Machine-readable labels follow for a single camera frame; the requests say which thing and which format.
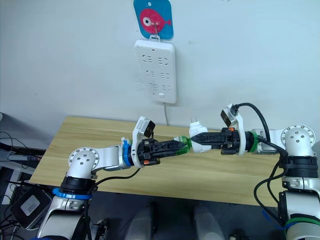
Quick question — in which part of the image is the grey remote control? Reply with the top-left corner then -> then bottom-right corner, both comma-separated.
8,153 -> 37,162

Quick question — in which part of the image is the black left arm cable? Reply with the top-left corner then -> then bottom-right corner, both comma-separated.
81,166 -> 142,240

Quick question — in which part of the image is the green liquid bottle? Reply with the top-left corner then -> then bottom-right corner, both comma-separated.
174,134 -> 193,155

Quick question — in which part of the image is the white wall power strip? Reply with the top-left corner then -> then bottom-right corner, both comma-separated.
134,34 -> 178,104

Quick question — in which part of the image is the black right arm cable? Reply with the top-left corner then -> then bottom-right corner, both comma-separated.
231,102 -> 289,230

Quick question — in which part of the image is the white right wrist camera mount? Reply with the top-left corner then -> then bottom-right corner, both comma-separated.
219,103 -> 248,157

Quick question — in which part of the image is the blue fish wall hook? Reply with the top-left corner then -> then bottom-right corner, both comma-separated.
133,0 -> 174,41

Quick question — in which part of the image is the grey rounded shape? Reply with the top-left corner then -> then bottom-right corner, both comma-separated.
124,202 -> 158,240
193,204 -> 225,240

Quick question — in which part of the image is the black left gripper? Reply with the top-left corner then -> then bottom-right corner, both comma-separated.
134,138 -> 186,168

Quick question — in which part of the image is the black flat electronics box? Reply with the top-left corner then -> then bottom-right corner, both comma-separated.
9,186 -> 54,230

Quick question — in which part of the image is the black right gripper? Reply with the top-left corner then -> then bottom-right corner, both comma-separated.
190,126 -> 240,156

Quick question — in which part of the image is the white side desk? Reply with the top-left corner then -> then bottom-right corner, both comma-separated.
0,163 -> 36,208

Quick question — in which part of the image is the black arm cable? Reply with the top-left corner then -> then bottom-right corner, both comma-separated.
81,166 -> 142,240
231,102 -> 289,230

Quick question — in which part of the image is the white mosquito repellent heater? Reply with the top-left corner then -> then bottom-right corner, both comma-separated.
188,115 -> 214,154

